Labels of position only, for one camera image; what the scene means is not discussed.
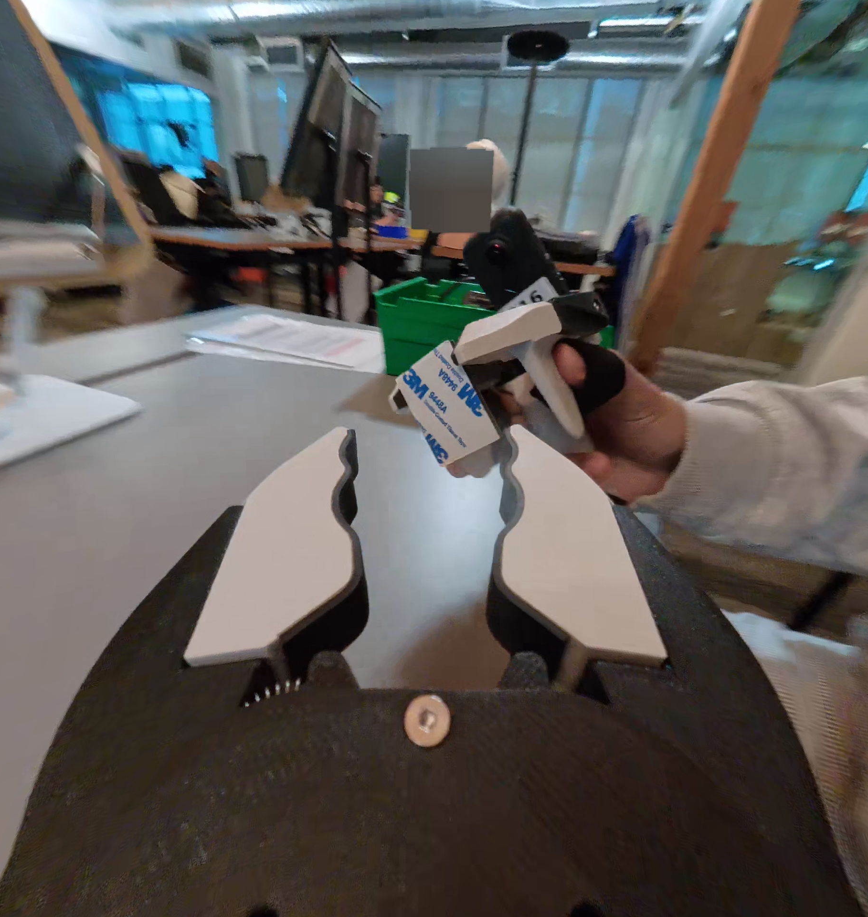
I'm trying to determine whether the blue lit screen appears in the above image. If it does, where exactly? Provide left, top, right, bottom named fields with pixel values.
left=94, top=81, right=219, bottom=180

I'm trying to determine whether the blue cloth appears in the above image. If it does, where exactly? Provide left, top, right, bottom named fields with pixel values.
left=612, top=213, right=653, bottom=352

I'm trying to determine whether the cardboard sheet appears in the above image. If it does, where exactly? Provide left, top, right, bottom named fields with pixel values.
left=0, top=0, right=156, bottom=269

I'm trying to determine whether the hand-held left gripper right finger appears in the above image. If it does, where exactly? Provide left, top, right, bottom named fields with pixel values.
left=486, top=424, right=670, bottom=692

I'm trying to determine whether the black floor lamp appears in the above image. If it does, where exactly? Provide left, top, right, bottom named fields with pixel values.
left=506, top=30, right=572, bottom=212

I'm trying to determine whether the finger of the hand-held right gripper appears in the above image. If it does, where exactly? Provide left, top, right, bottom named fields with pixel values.
left=453, top=301, right=568, bottom=394

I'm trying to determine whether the white adhesive tape sheet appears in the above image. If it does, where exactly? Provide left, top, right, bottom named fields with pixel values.
left=389, top=342, right=507, bottom=480

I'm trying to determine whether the white stand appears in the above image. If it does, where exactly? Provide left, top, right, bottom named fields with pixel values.
left=0, top=283, right=143, bottom=480

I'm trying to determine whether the green plastic crate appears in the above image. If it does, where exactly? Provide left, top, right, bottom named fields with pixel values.
left=373, top=276, right=617, bottom=377

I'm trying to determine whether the printed paper sheet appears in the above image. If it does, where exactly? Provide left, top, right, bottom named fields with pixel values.
left=185, top=313, right=386, bottom=373

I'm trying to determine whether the long wooden desk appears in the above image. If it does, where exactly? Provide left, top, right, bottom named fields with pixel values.
left=151, top=224, right=617, bottom=280

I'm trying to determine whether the small black computer monitor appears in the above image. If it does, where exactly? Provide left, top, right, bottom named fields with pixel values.
left=233, top=152, right=270, bottom=205

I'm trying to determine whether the person's right forearm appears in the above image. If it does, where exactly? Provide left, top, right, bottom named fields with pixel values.
left=649, top=373, right=868, bottom=581

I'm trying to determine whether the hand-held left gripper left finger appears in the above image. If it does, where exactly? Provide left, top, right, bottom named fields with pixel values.
left=183, top=426, right=370, bottom=669

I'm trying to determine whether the person's right hand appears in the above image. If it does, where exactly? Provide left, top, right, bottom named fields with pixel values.
left=552, top=342, right=689, bottom=502

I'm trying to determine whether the wooden post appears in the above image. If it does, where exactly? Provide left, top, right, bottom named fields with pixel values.
left=629, top=0, right=802, bottom=375

